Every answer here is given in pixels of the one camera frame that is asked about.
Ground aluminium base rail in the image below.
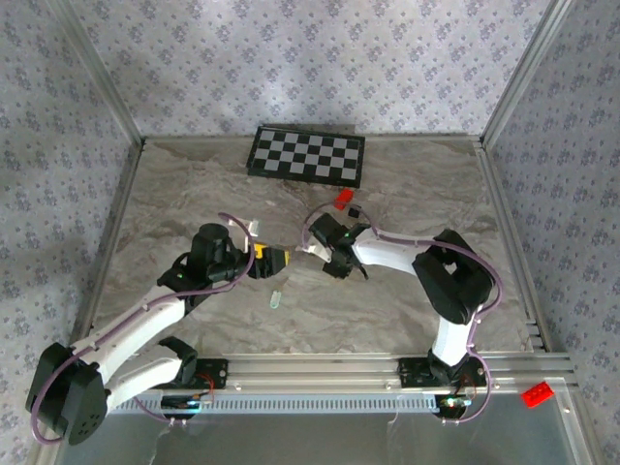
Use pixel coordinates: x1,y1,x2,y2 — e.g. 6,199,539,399
55,353,580,391

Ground black and white chessboard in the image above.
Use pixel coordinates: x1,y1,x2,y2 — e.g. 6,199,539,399
245,124,367,190

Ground aluminium table side rail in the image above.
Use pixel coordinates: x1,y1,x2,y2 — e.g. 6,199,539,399
72,139,146,350
474,139,553,353

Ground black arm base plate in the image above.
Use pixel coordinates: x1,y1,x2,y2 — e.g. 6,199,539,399
397,356,487,388
142,356,229,389

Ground grey slotted cable duct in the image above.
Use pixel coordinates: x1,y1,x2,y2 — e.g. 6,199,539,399
104,390,440,416

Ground red toy brick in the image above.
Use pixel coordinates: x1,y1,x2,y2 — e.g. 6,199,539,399
520,381,556,410

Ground grey metal sheet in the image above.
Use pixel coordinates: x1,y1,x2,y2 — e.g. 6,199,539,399
52,406,582,465

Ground controller circuit board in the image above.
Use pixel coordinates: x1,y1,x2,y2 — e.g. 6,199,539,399
437,394,475,419
161,392,215,414

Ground aluminium frame post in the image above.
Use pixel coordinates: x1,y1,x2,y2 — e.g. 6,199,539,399
47,0,146,146
479,0,577,146

